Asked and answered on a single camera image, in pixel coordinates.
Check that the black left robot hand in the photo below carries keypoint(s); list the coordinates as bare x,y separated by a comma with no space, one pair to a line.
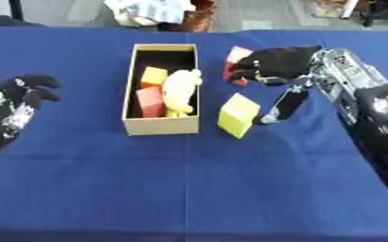
15,104

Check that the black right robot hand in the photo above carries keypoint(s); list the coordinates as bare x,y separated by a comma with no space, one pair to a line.
280,63

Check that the silver and black right robot arm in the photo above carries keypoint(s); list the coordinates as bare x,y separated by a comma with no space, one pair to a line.
363,104

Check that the tan cardboard box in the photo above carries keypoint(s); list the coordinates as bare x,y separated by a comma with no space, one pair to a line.
161,89

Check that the red block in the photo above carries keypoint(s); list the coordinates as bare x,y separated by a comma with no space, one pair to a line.
234,60

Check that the yellow-green block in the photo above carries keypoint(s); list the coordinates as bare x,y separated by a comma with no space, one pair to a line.
238,115

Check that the black chair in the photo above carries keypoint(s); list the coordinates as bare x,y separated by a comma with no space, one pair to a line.
1,17

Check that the brown leather bag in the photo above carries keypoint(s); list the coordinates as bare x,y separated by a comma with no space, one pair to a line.
194,17

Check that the pale yellow soft toy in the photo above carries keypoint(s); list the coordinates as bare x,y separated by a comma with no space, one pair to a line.
179,91

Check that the black furniture leg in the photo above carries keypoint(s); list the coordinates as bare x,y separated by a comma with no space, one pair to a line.
382,11

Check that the yellow block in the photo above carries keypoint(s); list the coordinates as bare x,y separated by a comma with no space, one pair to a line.
153,76

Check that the red-orange block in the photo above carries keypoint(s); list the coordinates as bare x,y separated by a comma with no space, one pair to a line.
150,102

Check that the white and blue bag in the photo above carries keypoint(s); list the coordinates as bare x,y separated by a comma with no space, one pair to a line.
147,11

